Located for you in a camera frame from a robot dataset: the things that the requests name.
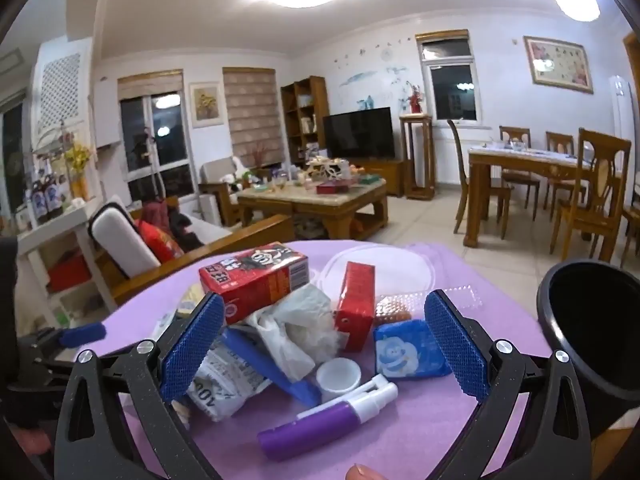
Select wooden television cabinet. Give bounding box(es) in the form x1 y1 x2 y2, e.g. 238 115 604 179
350 159 406 198

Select white shelf unit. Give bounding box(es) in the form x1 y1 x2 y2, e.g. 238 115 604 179
15 205 116 351

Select framed floral picture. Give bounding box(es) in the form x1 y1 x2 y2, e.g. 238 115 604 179
523 36 595 95

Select blue plastic strip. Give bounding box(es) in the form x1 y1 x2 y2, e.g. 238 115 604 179
220 327 321 408

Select wooden sofa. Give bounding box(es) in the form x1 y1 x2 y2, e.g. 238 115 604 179
87 195 296 306

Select white plastic bag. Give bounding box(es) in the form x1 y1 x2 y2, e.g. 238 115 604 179
227 284 346 383

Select dark clothing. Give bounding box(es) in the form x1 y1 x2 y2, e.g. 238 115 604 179
142 199 206 253

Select person's right hand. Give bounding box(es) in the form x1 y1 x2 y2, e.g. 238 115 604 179
346 463 388 480

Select blue wall decals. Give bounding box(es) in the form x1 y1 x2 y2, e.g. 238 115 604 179
335 42 416 111

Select white cushion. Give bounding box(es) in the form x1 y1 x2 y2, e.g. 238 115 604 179
89 202 162 280

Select dark glass bottles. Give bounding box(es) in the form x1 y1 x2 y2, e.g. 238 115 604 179
27 172 63 223

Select black television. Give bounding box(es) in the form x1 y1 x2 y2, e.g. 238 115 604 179
322 107 394 160

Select wooden armchair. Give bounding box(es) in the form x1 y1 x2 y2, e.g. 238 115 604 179
199 156 251 226

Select purple printed blanket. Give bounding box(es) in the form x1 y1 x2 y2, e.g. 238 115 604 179
97 240 556 480

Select red storage box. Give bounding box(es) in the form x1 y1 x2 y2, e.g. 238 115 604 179
47 252 93 293

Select beige roller blind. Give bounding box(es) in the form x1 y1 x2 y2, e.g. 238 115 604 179
222 67 278 168

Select tall wooden plant stand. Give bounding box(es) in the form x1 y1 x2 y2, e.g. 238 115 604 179
398 114 435 201

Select large red carton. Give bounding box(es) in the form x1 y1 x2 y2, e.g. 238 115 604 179
199 242 309 325

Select wooden door frame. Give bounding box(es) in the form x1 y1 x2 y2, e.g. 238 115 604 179
622 32 640 111

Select clear plastic blister tray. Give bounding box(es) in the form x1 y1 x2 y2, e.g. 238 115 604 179
375 284 485 328

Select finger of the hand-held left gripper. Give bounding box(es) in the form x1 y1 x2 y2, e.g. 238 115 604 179
57 322 108 350

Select framed yellow flower painting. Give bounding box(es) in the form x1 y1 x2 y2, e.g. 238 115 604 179
189 81 224 128

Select wooden coffee table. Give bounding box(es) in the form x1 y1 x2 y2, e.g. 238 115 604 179
236 180 390 241

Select wooden dining table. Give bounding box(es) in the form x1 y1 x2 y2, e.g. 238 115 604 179
462 146 621 248

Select red cushion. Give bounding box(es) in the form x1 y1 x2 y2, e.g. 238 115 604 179
135 219 186 265

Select white bottle cap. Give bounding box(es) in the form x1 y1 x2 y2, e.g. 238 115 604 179
316 359 362 401

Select white lattice panel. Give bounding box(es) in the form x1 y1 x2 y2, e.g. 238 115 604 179
32 52 83 133

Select blue wet wipe packet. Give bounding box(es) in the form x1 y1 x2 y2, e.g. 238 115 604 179
372 320 451 381

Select wooden dining chair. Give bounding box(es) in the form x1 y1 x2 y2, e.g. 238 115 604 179
550 128 632 263
499 126 541 206
620 180 640 268
446 119 513 235
544 131 588 221

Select silver foil snack packet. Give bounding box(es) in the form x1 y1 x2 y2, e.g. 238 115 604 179
187 345 273 423

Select wooden bookshelf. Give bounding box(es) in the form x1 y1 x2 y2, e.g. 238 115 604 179
280 76 331 166

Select black trash bin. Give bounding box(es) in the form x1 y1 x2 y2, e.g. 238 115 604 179
536 259 640 433

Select large window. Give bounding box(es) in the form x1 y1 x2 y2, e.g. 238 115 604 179
117 70 196 206

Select yellow flowers in vase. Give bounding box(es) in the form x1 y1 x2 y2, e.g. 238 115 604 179
62 132 93 201

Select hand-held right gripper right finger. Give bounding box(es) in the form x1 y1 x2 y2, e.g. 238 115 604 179
424 289 595 480

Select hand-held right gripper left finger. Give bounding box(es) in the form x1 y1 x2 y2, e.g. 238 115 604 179
52 291 226 480

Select small window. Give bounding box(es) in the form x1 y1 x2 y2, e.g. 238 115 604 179
415 30 483 126

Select small red carton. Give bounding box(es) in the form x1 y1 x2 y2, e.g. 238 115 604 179
334 261 377 352

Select white standing air conditioner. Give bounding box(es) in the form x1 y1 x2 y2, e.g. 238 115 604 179
607 75 636 171

